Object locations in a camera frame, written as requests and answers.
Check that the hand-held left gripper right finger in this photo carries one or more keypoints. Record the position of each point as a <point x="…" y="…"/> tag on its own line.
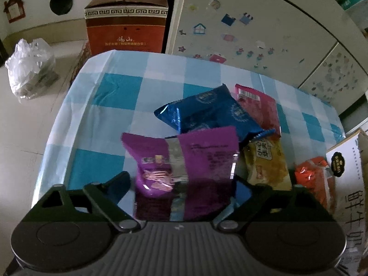
<point x="244" y="191"/>

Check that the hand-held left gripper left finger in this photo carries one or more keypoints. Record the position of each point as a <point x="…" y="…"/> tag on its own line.
<point x="119" y="187"/>

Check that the purple snack packet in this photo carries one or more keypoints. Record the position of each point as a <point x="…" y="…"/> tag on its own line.
<point x="198" y="161"/>

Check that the pink snack packet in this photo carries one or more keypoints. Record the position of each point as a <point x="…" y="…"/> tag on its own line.
<point x="261" y="109"/>

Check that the blue snack packet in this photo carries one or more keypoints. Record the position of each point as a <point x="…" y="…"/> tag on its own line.
<point x="210" y="112"/>

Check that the white cardboard box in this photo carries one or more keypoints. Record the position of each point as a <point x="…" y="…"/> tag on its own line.
<point x="350" y="178"/>

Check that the yellow snack packet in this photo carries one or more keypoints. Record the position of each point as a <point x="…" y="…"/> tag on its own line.
<point x="267" y="164"/>

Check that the orange snack packet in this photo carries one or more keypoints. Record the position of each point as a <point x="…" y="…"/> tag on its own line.
<point x="313" y="178"/>

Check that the blue checkered tablecloth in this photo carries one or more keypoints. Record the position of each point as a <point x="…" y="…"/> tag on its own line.
<point x="115" y="106"/>

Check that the clear plastic bag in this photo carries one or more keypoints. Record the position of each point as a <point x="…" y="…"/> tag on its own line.
<point x="28" y="66"/>

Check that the brown cardboard box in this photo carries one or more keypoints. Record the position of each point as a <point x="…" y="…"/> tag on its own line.
<point x="126" y="26"/>

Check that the white cabinet with stickers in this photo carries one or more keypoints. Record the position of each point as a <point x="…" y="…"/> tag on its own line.
<point x="258" y="20"/>

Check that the red house wall sticker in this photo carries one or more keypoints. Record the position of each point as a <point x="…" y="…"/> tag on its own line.
<point x="13" y="9"/>

